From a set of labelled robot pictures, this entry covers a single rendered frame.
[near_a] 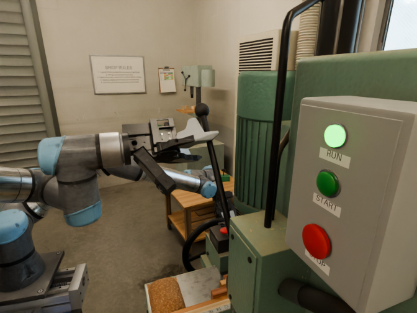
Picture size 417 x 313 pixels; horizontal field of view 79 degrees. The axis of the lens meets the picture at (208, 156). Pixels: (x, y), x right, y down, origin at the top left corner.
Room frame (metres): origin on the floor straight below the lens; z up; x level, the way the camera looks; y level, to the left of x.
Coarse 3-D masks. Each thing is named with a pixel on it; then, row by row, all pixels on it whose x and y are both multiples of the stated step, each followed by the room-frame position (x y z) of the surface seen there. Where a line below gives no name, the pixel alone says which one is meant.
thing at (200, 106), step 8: (200, 104) 0.58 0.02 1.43; (200, 112) 0.57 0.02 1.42; (208, 112) 0.58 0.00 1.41; (208, 128) 0.56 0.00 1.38; (208, 144) 0.53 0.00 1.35; (208, 152) 0.53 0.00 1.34; (216, 160) 0.51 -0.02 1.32; (216, 168) 0.50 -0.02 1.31; (216, 176) 0.49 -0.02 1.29; (216, 184) 0.49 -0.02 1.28; (224, 192) 0.47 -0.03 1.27; (224, 200) 0.46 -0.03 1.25; (224, 208) 0.45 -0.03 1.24; (224, 216) 0.44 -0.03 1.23
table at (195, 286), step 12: (204, 264) 0.72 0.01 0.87; (180, 276) 0.63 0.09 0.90; (192, 276) 0.63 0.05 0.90; (204, 276) 0.63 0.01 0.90; (216, 276) 0.63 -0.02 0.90; (180, 288) 0.58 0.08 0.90; (192, 288) 0.58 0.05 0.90; (204, 288) 0.58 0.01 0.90; (216, 288) 0.58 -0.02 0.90; (192, 300) 0.54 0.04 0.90; (204, 300) 0.54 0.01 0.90
